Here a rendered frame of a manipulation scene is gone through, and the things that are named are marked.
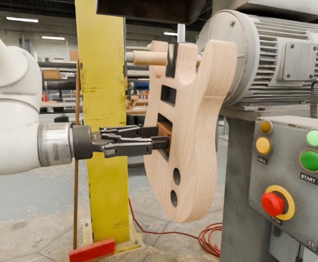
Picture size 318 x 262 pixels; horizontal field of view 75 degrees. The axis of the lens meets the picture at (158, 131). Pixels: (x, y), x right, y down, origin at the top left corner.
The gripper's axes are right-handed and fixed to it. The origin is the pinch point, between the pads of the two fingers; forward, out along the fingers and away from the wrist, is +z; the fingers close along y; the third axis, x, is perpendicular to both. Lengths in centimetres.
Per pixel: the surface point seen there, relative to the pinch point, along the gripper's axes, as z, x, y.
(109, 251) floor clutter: -6, -111, -69
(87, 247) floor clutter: -21, -105, -70
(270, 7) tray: 28.1, 32.1, -2.0
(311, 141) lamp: 13.9, 7.6, 25.6
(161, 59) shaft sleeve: 1.0, 18.1, -5.8
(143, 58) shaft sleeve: -3.5, 18.1, -5.8
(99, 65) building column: -7, 13, -95
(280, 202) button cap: 12.7, -4.0, 24.5
